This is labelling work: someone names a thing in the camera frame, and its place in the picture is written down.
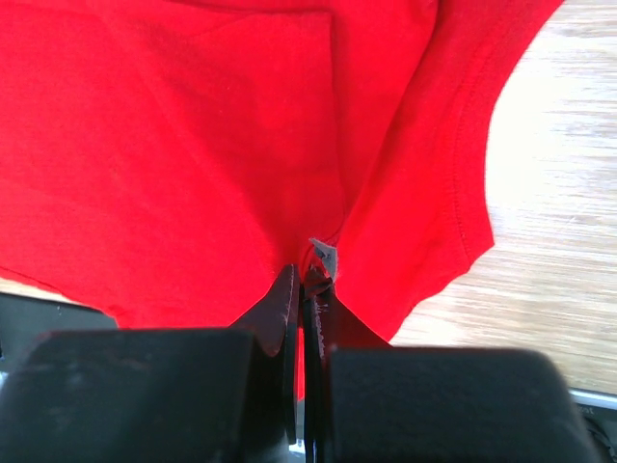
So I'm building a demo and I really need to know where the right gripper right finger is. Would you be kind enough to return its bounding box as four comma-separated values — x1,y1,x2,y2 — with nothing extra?
302,240,599,462

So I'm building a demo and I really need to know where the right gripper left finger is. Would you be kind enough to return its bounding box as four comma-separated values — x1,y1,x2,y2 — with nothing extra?
1,265,300,462

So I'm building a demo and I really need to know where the red t shirt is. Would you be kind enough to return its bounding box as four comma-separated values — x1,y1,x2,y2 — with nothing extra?
0,0,565,401

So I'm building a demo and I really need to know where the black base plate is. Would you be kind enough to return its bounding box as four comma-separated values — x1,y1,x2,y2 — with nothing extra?
1,293,118,372

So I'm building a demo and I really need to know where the aluminium front rail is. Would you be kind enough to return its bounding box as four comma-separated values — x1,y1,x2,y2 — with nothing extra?
570,389,617,422

